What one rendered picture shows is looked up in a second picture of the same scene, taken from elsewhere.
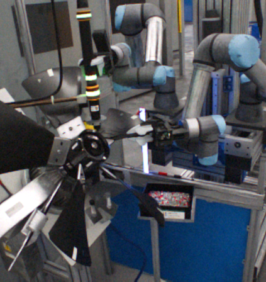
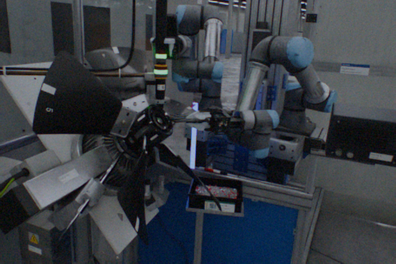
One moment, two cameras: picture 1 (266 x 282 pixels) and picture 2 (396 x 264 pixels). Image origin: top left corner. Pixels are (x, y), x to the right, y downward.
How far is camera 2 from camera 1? 0.21 m
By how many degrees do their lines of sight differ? 13
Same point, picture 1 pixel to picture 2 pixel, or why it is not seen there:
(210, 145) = (263, 137)
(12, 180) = (61, 153)
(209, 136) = (263, 128)
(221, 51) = (279, 50)
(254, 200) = (302, 200)
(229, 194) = (276, 193)
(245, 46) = (302, 46)
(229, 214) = (274, 215)
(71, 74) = (137, 55)
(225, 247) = (269, 254)
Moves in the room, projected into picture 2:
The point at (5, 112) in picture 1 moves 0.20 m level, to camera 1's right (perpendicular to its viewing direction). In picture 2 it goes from (77, 70) to (153, 72)
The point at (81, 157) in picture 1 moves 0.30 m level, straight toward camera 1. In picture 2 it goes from (147, 128) to (171, 171)
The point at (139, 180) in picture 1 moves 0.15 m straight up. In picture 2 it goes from (184, 176) to (185, 147)
